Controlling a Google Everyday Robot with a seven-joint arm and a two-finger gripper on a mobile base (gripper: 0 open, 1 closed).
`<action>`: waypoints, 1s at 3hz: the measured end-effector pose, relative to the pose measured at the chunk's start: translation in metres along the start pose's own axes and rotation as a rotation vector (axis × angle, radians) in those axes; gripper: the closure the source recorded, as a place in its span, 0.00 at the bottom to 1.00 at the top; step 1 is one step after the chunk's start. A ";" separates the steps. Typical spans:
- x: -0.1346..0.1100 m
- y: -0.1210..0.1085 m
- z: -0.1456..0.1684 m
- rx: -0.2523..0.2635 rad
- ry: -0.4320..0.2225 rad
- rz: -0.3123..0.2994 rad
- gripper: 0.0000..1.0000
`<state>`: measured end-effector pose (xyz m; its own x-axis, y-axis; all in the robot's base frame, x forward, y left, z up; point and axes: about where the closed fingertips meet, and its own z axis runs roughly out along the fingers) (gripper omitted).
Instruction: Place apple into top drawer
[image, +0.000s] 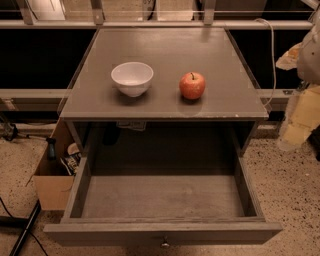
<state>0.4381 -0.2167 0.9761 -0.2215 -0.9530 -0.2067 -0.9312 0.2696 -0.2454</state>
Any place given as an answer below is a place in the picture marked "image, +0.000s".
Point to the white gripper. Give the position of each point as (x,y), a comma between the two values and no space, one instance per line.
(310,61)

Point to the red apple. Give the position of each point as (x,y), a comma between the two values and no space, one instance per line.
(192,85)

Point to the metal drawer knob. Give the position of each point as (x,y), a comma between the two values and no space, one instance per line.
(165,243)

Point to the open grey top drawer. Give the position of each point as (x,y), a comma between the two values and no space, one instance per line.
(183,181)

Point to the grey wooden cabinet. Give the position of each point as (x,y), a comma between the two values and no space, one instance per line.
(229,97)

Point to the white ceramic bowl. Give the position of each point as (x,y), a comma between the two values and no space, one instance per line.
(132,78)

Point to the snack packet in box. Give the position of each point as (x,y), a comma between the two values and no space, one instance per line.
(72,160)

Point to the black bottle in box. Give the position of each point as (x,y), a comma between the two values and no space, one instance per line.
(51,152)

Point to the brown cardboard box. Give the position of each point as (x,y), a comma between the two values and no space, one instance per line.
(52,181)

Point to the black floor stand bar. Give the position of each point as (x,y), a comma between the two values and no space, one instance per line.
(24,225)

